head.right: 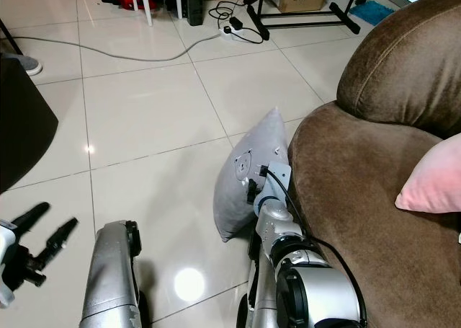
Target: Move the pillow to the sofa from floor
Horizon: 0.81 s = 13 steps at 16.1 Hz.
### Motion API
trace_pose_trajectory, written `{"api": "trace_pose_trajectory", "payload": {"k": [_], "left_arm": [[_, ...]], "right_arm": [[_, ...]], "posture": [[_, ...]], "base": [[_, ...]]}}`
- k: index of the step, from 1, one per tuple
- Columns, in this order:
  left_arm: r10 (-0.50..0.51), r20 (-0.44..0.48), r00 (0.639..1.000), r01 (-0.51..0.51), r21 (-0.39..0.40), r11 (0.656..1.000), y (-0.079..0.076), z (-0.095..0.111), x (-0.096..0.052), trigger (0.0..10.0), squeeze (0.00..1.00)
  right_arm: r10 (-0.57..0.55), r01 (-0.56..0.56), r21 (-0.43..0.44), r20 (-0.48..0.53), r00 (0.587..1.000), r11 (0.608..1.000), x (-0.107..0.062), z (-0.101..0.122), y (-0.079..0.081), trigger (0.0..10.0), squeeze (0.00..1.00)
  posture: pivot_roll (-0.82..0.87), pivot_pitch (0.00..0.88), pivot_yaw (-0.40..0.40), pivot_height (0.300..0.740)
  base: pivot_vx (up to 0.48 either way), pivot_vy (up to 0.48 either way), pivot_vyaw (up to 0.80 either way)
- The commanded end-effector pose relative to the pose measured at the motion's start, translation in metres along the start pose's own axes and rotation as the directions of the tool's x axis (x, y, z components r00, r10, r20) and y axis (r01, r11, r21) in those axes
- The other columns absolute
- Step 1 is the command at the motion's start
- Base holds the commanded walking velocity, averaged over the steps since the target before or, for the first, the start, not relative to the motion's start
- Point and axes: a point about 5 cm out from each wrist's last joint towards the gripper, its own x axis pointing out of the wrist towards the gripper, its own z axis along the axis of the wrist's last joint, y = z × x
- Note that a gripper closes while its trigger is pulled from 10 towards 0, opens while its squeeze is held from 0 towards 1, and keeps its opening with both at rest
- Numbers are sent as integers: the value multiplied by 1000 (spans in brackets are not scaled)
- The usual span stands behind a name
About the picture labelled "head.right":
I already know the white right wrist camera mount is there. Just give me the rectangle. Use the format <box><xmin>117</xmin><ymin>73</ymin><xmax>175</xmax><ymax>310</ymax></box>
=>
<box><xmin>259</xmin><ymin>161</ymin><xmax>293</xmax><ymax>200</ymax></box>

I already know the pink pillow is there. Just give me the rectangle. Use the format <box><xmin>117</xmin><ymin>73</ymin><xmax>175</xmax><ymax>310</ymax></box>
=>
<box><xmin>394</xmin><ymin>133</ymin><xmax>461</xmax><ymax>214</ymax></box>

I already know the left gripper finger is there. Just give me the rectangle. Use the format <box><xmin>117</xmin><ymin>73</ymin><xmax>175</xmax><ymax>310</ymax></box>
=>
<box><xmin>12</xmin><ymin>202</ymin><xmax>52</xmax><ymax>234</ymax></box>
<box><xmin>42</xmin><ymin>217</ymin><xmax>79</xmax><ymax>266</ymax></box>

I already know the grey slipper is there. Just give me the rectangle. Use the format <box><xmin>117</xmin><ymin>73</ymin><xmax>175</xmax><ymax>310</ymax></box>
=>
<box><xmin>11</xmin><ymin>52</ymin><xmax>45</xmax><ymax>77</ymax></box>

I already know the black round ottoman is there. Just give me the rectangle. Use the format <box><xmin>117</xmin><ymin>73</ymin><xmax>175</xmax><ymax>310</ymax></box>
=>
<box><xmin>0</xmin><ymin>53</ymin><xmax>50</xmax><ymax>196</ymax></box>

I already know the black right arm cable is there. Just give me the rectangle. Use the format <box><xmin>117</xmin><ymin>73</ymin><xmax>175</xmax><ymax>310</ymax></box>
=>
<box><xmin>261</xmin><ymin>165</ymin><xmax>368</xmax><ymax>323</ymax></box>

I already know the brown fabric sofa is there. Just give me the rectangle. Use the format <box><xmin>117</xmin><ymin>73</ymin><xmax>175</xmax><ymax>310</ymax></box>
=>
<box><xmin>287</xmin><ymin>0</ymin><xmax>461</xmax><ymax>328</ymax></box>

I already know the white chair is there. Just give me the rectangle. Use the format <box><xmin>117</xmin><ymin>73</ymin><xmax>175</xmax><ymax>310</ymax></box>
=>
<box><xmin>136</xmin><ymin>0</ymin><xmax>186</xmax><ymax>27</ymax></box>

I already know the grey square pillow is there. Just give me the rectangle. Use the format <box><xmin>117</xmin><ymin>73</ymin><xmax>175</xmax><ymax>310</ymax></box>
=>
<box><xmin>212</xmin><ymin>106</ymin><xmax>292</xmax><ymax>243</ymax></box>

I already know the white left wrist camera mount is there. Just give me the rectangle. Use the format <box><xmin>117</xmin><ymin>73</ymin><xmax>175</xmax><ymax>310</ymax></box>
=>
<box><xmin>0</xmin><ymin>222</ymin><xmax>19</xmax><ymax>309</ymax></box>

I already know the black tower unit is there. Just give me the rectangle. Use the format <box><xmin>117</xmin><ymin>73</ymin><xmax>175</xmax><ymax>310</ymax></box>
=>
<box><xmin>185</xmin><ymin>0</ymin><xmax>207</xmax><ymax>27</ymax></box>

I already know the grey floor cable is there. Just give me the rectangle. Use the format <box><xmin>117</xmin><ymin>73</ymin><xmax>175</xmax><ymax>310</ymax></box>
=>
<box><xmin>6</xmin><ymin>28</ymin><xmax>225</xmax><ymax>63</ymax></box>

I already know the black tripod leg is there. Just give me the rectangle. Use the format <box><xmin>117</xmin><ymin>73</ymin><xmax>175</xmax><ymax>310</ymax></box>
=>
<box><xmin>0</xmin><ymin>21</ymin><xmax>17</xmax><ymax>56</ymax></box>

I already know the white power strip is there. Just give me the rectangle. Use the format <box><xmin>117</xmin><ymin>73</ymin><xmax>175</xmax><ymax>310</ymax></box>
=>
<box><xmin>220</xmin><ymin>24</ymin><xmax>243</xmax><ymax>38</ymax></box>

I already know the teal floor mat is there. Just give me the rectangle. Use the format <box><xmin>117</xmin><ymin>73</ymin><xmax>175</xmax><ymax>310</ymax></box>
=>
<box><xmin>349</xmin><ymin>0</ymin><xmax>398</xmax><ymax>27</ymax></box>

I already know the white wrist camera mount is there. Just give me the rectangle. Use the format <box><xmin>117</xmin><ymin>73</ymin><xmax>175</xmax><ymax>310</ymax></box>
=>
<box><xmin>0</xmin><ymin>222</ymin><xmax>19</xmax><ymax>309</ymax></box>
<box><xmin>259</xmin><ymin>161</ymin><xmax>293</xmax><ymax>200</ymax></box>

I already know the black coiled cable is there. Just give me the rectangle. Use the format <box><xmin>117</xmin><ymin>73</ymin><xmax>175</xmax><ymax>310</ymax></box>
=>
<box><xmin>209</xmin><ymin>0</ymin><xmax>269</xmax><ymax>42</ymax></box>

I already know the black metal stand base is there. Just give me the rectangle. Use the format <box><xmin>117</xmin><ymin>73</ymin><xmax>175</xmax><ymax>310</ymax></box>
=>
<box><xmin>247</xmin><ymin>0</ymin><xmax>362</xmax><ymax>42</ymax></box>

